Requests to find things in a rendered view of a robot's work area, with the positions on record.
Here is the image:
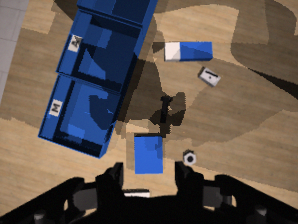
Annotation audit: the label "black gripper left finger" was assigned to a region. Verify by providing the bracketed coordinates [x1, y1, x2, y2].
[0, 162, 131, 224]

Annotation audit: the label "blue three-compartment bin rack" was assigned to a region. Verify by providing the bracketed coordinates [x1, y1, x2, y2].
[37, 0, 158, 158]

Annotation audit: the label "black bolt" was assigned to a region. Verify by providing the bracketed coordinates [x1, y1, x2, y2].
[160, 97, 172, 123]

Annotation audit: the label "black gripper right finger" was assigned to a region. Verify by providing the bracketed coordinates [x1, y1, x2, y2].
[171, 161, 298, 224]

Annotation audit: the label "white domino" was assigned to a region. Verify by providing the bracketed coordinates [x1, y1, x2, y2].
[123, 190, 150, 197]

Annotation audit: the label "grey hex nut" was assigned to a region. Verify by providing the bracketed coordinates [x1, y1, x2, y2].
[183, 151, 196, 166]

